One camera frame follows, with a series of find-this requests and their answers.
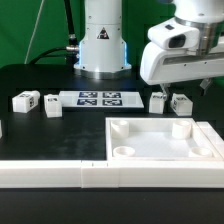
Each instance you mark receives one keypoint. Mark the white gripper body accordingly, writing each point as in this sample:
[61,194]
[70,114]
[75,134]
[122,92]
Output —
[183,51]

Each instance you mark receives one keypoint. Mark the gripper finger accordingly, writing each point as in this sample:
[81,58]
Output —
[205,84]
[165,90]

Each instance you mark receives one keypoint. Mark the white square tabletop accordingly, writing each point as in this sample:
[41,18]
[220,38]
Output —
[156,139]

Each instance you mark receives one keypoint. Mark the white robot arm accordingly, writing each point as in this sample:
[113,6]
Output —
[103,52]

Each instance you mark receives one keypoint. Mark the white left fence piece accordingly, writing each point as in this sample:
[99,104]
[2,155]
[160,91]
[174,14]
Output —
[0,129]

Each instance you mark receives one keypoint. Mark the white right fence rail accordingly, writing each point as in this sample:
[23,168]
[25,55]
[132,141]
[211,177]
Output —
[213,133]

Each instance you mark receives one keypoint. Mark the white fence rail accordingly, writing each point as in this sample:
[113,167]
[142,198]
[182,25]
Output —
[112,174]
[213,133]

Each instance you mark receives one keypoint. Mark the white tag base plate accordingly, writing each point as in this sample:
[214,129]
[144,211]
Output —
[101,99]

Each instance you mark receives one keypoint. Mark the white front fence rail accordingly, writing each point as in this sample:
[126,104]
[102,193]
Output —
[112,174]

